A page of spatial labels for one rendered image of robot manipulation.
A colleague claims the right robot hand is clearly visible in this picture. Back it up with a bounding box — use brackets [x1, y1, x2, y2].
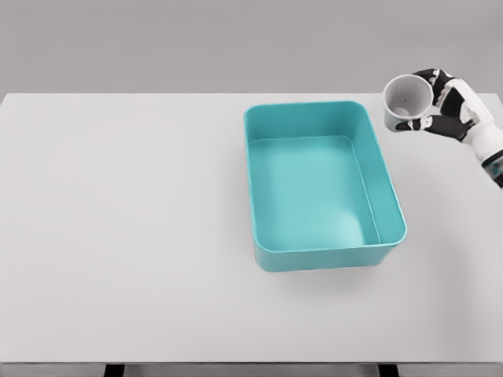
[395, 68, 503, 156]

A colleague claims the white paper cup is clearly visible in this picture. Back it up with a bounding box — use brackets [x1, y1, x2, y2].
[382, 74, 434, 133]

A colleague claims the teal plastic basket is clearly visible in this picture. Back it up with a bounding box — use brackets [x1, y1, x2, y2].
[243, 101, 409, 273]

